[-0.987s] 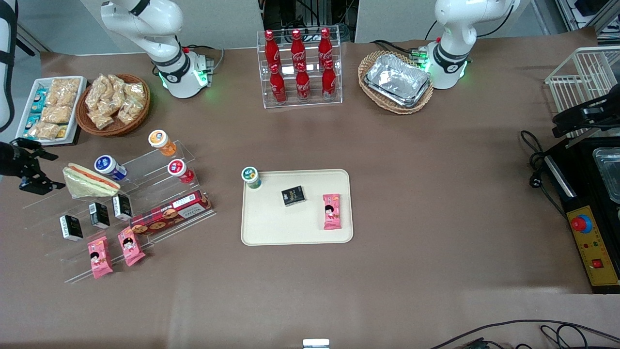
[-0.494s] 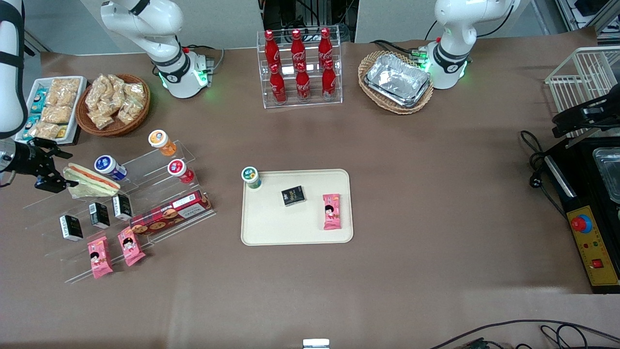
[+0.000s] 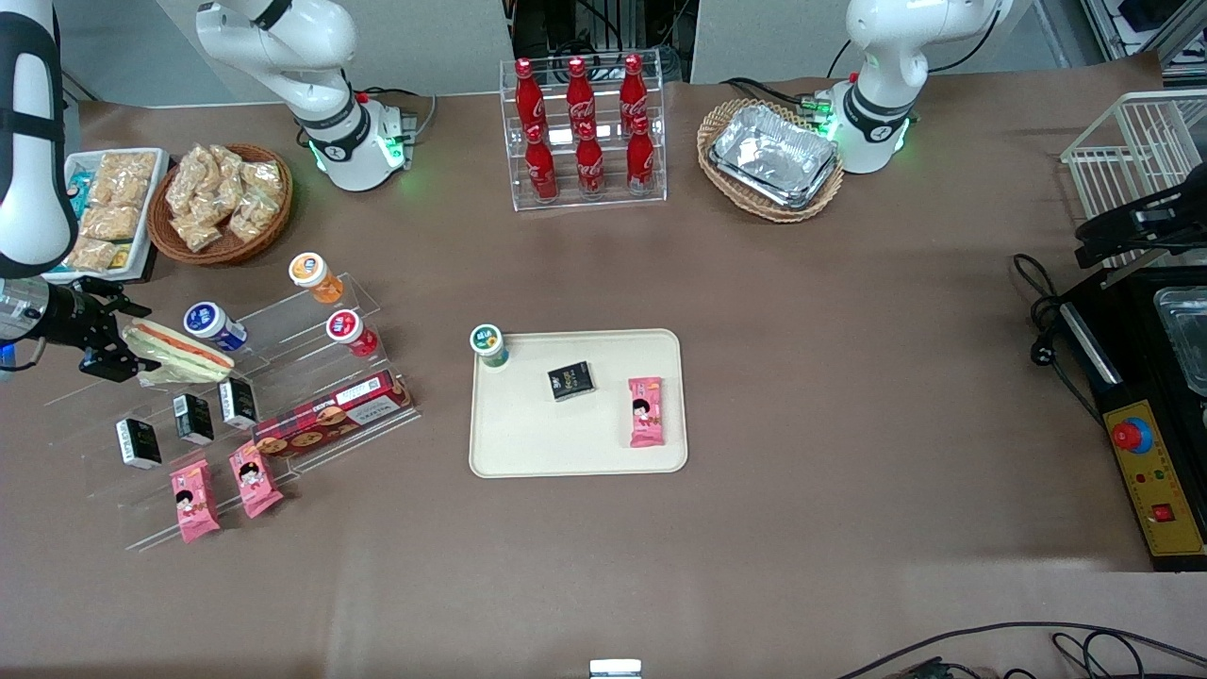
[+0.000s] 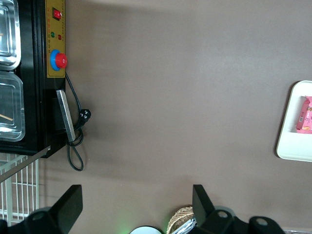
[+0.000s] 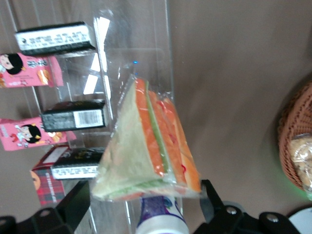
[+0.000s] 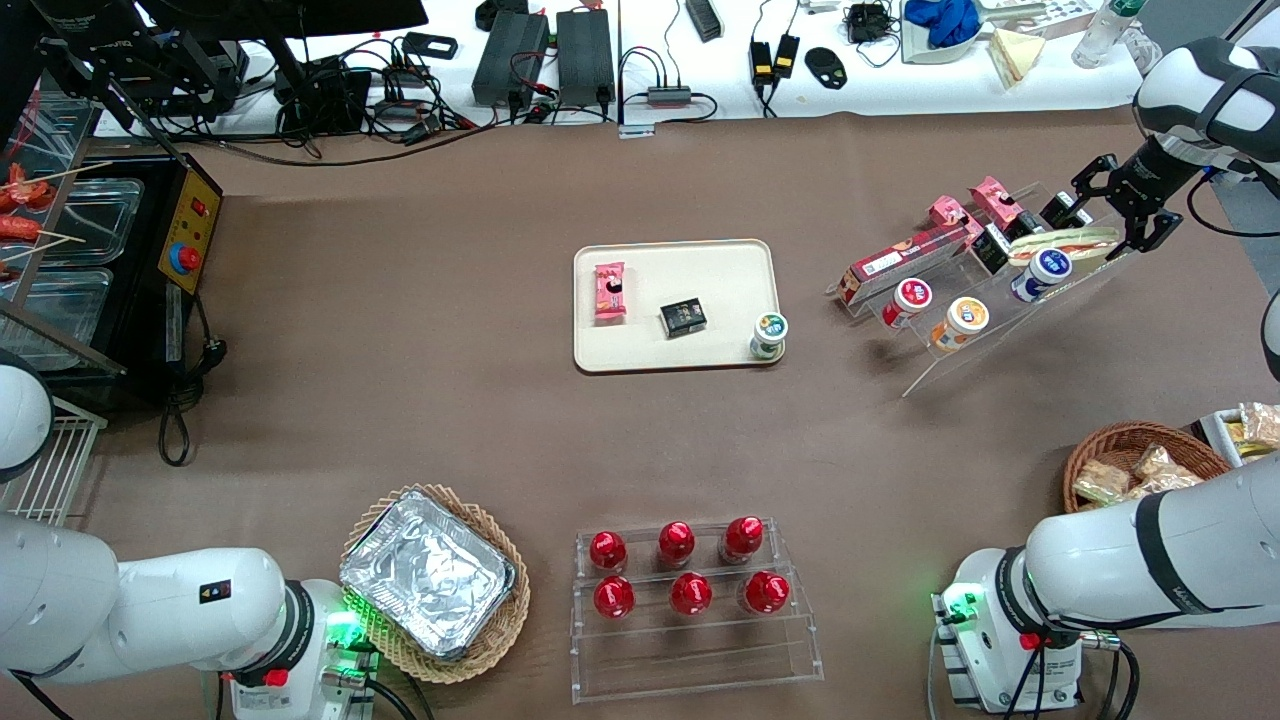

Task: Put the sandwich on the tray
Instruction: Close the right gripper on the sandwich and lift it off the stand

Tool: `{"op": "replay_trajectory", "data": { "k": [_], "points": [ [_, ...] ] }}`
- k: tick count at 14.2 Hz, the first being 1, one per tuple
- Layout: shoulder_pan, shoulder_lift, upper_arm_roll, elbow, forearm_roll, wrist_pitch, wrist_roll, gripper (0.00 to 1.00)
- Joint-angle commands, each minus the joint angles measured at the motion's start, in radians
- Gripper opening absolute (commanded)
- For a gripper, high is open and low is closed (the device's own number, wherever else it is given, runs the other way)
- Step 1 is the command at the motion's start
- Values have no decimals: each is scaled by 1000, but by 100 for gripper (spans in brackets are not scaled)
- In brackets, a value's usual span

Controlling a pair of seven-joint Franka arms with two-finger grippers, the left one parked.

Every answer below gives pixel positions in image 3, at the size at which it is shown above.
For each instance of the cream plastic tray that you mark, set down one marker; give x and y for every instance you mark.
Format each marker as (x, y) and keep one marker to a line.
(575, 438)

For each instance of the light wicker basket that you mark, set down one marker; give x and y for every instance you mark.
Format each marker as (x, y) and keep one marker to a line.
(717, 184)

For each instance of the red cola bottle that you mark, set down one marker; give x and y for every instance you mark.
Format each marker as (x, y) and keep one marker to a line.
(541, 170)
(580, 99)
(529, 99)
(640, 162)
(590, 168)
(634, 94)

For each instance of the blue-lid small bottle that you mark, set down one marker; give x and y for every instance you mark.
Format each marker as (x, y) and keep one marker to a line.
(212, 323)

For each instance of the aluminium frame structure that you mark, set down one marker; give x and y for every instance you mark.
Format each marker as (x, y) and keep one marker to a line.
(1141, 24)

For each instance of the white rectangular snack tray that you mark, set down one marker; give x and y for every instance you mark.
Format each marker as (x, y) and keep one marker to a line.
(151, 217)

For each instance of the green-lid small can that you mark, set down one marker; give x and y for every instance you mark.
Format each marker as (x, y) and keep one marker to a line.
(488, 341)

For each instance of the stacked aluminium foil trays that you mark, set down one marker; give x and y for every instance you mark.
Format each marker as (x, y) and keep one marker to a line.
(773, 156)

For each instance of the small black box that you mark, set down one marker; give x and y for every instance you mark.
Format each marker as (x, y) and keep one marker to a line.
(239, 404)
(571, 382)
(193, 419)
(139, 443)

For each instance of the black equipment rack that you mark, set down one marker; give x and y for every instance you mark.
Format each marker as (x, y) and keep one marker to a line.
(603, 28)

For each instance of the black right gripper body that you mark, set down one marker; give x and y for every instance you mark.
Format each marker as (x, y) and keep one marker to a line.
(74, 317)

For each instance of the pink snack packet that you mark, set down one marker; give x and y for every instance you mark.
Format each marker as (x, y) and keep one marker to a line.
(255, 481)
(194, 502)
(646, 415)

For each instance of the small yellow packet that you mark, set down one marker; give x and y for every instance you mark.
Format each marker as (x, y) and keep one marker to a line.
(121, 257)

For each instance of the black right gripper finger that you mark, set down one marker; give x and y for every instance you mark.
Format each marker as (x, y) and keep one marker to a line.
(108, 366)
(121, 330)

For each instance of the orange-lid small bottle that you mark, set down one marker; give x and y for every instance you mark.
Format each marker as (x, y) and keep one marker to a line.
(316, 276)

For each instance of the black sealing machine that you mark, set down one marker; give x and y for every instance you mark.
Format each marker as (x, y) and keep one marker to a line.
(1132, 358)

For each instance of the brown wicker snack basket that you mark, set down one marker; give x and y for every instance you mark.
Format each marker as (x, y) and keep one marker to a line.
(165, 236)

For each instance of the plastic-wrapped orange sandwich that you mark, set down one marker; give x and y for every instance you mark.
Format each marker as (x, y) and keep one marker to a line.
(189, 356)

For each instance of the teal snack packet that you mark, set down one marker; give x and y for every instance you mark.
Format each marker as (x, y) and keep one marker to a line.
(80, 193)

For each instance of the red cookie box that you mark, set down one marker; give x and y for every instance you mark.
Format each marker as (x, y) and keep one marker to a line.
(330, 415)

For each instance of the clear bag of brown snacks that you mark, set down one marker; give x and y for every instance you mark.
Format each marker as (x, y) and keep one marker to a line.
(127, 176)
(91, 255)
(111, 223)
(196, 174)
(231, 165)
(264, 179)
(196, 231)
(250, 219)
(222, 200)

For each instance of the red-lid small bottle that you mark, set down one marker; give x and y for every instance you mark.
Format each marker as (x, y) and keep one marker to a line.
(351, 332)

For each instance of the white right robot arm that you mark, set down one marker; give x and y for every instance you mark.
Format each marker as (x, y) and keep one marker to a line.
(325, 141)

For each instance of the clear acrylic tiered display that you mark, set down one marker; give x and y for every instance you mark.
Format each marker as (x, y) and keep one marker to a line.
(283, 325)

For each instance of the yellow control panel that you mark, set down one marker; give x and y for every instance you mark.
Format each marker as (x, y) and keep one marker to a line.
(1165, 490)

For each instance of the clear acrylic bottle rack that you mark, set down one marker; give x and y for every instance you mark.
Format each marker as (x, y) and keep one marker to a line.
(608, 179)

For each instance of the foil tray in machine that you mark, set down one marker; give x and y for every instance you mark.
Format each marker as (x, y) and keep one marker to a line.
(1186, 335)

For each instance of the red emergency stop button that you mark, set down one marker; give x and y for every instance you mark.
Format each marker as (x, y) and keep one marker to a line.
(1132, 436)

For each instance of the small white device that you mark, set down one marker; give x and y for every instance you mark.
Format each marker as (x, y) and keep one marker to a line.
(615, 669)

